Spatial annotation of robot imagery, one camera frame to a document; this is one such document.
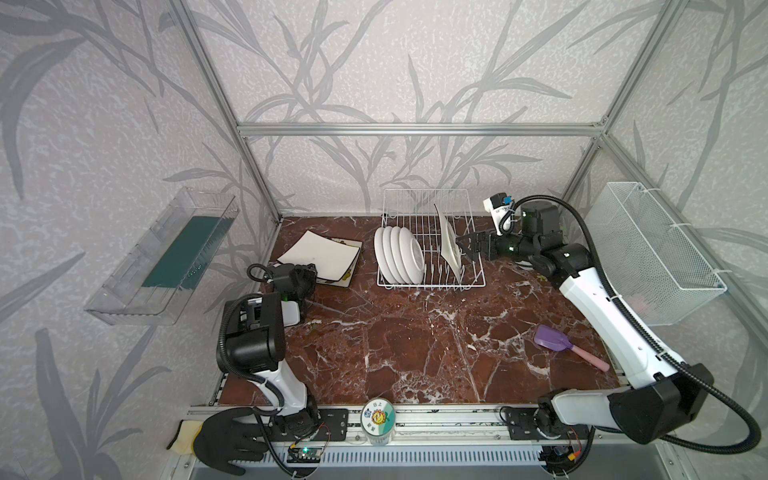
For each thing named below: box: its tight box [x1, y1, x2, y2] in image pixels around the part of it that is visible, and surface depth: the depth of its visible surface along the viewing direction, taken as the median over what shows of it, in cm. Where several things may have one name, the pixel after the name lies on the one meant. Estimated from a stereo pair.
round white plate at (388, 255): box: [382, 226, 400, 284], surface depth 91 cm
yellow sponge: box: [168, 420, 204, 455], surface depth 73 cm
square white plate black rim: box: [277, 230, 361, 281], surface depth 107 cm
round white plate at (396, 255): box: [390, 226, 411, 285], surface depth 91 cm
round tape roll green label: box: [361, 398, 396, 446], surface depth 69 cm
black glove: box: [194, 407, 269, 476], surface depth 71 cm
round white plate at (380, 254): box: [374, 226, 395, 285], surface depth 91 cm
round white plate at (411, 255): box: [398, 227, 425, 285], surface depth 93 cm
